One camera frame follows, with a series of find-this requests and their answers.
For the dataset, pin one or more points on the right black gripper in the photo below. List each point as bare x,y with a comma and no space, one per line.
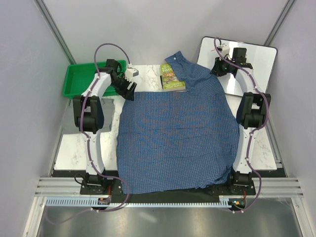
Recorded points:
216,68

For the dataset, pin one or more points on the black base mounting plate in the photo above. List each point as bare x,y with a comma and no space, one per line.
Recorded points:
241,185

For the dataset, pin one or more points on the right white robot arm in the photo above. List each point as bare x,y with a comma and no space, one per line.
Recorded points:
253,111

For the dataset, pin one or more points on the green plastic tray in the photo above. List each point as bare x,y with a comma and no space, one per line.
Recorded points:
78,78

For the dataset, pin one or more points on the white whiteboard with red writing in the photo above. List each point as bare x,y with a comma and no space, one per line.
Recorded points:
262,59

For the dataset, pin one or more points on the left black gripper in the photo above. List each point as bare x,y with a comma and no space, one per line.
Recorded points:
128,95

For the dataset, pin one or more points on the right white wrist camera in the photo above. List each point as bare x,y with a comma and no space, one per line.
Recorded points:
223,50

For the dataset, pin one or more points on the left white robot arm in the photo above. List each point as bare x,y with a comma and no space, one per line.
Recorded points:
88,113

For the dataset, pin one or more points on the aluminium frame rail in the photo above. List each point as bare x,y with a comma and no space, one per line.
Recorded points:
271,187

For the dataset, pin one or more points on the green treehouse book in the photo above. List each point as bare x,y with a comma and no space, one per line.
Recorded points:
169,80

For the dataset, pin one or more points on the folded grey shirt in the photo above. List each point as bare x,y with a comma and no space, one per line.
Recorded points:
68,124

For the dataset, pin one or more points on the left light blue cable duct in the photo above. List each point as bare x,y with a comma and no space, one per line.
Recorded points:
78,201

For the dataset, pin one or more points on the blue plaid long sleeve shirt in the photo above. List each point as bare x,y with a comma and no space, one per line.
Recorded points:
177,140

